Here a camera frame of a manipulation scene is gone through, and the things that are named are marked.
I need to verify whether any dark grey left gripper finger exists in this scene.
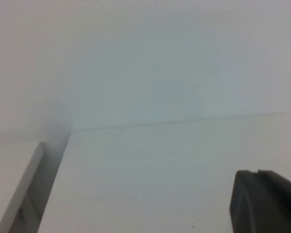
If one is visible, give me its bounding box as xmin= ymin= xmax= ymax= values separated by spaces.
xmin=229 ymin=169 xmax=291 ymax=233

